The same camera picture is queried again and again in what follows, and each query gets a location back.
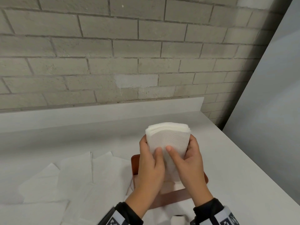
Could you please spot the person's left hand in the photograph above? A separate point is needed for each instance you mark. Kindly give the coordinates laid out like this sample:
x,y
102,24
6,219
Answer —
x,y
147,171

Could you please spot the person's right hand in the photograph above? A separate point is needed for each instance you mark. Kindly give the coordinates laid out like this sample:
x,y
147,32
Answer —
x,y
189,168

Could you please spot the person's left thumb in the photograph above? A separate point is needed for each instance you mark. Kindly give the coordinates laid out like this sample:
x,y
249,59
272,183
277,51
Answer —
x,y
157,157

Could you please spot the person's right thumb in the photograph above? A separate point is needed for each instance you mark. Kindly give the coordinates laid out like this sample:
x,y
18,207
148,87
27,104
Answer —
x,y
174,155

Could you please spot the stack of white napkins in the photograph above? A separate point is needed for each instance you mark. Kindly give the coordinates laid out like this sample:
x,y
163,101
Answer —
x,y
168,138

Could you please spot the person's left forearm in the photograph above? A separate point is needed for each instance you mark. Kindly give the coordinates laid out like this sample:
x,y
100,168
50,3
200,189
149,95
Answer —
x,y
131,208

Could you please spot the person's right forearm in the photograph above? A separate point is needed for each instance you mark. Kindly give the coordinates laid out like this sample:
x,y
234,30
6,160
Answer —
x,y
206,203

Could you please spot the brown napkin holder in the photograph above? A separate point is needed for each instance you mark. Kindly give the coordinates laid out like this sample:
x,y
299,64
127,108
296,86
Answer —
x,y
135,168

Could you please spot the white rounded object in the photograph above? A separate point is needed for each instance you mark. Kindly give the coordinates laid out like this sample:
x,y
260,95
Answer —
x,y
177,220

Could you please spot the spread of loose paper sheets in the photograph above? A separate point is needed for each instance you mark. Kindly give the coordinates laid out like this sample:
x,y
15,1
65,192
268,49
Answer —
x,y
93,185

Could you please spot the white marker wrist band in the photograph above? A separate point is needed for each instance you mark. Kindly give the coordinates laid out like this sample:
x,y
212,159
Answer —
x,y
226,217
113,219

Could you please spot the white counter backsplash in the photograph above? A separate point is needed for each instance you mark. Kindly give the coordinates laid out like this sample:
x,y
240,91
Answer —
x,y
93,114

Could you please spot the white side panel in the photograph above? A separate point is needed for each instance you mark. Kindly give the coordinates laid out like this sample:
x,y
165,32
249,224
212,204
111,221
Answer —
x,y
269,114

